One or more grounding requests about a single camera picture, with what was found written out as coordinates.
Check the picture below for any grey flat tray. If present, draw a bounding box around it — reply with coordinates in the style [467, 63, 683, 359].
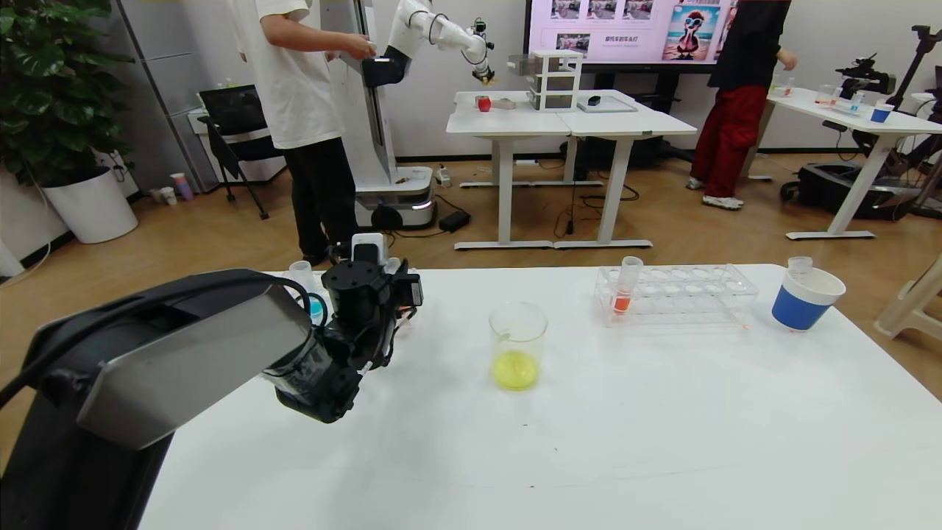
[576, 96, 637, 116]

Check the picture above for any beige plastic stool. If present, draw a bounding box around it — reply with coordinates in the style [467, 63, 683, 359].
[874, 254, 942, 343]

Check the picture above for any white drawer unit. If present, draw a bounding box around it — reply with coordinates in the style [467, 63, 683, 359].
[508, 50, 584, 113]

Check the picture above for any white planter pot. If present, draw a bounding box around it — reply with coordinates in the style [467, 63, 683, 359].
[40, 166, 138, 244]

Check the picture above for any long white desk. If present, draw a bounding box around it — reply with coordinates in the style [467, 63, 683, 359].
[740, 87, 942, 241]

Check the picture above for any white standing desk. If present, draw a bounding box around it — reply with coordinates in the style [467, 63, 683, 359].
[446, 91, 572, 252]
[553, 91, 697, 250]

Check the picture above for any blue white paper cup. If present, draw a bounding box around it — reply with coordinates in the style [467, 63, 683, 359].
[771, 266, 847, 332]

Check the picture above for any large wall screen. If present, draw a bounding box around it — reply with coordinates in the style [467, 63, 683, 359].
[522, 0, 792, 76]

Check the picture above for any black screen stand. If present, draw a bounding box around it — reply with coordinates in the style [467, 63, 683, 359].
[559, 72, 704, 181]

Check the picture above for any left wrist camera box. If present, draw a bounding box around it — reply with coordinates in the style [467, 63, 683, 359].
[352, 233, 389, 266]

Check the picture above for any black office chair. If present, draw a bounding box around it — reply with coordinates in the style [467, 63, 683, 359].
[199, 82, 288, 220]

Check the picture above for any blue pigment test tube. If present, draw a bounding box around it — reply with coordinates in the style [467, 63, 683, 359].
[288, 260, 329, 325]

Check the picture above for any clear glass beaker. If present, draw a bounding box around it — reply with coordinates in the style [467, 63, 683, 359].
[489, 300, 549, 392]

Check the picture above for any person in red trousers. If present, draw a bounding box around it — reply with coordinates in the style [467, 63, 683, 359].
[687, 0, 798, 211]

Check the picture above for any person in white t-shirt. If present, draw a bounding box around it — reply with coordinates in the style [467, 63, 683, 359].
[228, 0, 378, 267]

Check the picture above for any white tower robot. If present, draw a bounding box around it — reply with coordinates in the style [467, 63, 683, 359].
[322, 0, 496, 231]

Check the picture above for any green leafy plant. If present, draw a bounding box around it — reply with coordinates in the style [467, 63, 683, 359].
[0, 0, 137, 188]

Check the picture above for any grey metal cabinet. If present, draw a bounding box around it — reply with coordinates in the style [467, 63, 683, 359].
[114, 0, 247, 194]

